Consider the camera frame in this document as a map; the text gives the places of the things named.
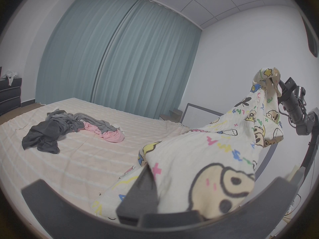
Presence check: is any blue-green curtain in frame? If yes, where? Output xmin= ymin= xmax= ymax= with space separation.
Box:
xmin=36 ymin=0 xmax=144 ymax=104
xmin=91 ymin=0 xmax=202 ymax=120

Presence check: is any pile of clothes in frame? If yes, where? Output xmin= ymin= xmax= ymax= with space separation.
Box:
xmin=22 ymin=110 xmax=125 ymax=154

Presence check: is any grey bedside table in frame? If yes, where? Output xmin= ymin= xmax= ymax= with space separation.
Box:
xmin=159 ymin=109 xmax=183 ymax=122

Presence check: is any black chest of drawers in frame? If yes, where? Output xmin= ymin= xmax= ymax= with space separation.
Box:
xmin=0 ymin=67 xmax=22 ymax=116

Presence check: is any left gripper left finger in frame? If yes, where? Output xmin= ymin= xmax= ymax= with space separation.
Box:
xmin=116 ymin=165 xmax=160 ymax=227

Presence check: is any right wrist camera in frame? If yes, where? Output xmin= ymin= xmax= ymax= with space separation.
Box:
xmin=285 ymin=77 xmax=306 ymax=97

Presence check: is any white crumpled cloth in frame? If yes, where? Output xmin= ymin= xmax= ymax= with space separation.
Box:
xmin=2 ymin=70 xmax=18 ymax=86

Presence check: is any white printed pyjama top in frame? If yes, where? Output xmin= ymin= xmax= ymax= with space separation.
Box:
xmin=91 ymin=67 xmax=284 ymax=221

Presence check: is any bed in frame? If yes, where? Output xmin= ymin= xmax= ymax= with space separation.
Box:
xmin=0 ymin=97 xmax=277 ymax=223

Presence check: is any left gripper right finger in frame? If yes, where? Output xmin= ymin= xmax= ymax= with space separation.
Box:
xmin=143 ymin=210 xmax=204 ymax=225

